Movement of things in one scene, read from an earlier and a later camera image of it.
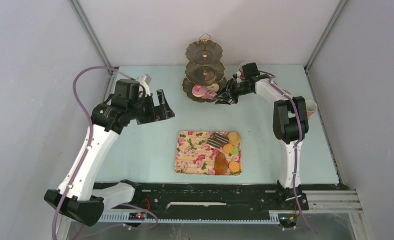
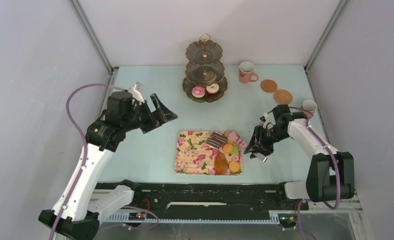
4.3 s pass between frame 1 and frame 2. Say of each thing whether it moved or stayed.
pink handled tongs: moved
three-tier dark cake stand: stayed
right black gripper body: moved
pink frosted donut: stayed
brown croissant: stayed
